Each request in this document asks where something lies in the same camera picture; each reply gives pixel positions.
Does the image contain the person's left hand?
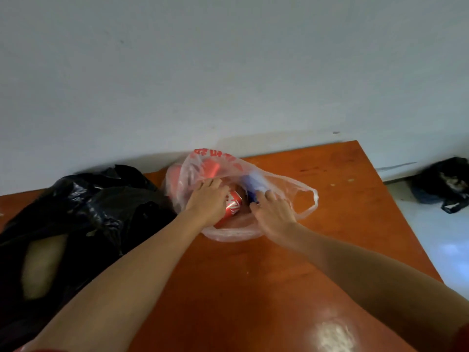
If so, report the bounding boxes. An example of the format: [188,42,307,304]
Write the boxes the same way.
[184,178,231,229]

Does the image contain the person's right hand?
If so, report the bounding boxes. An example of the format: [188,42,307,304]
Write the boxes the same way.
[249,190,298,243]

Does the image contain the blue soda can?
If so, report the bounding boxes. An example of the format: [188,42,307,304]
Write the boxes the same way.
[242,174,270,205]

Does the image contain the red soda can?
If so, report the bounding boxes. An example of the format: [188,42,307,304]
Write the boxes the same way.
[220,190,245,220]

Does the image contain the person's left forearm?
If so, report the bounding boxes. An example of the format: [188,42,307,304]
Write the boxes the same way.
[22,210,206,352]

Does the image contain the person's right forearm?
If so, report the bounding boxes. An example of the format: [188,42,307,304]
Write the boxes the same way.
[278,223,469,352]

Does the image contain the clear plastic bag red print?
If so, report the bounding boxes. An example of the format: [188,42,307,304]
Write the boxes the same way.
[164,148,319,242]

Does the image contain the large black garbage bag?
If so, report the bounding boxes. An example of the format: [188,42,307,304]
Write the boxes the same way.
[0,164,177,352]

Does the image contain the small black bag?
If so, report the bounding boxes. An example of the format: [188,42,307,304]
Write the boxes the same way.
[410,157,469,214]

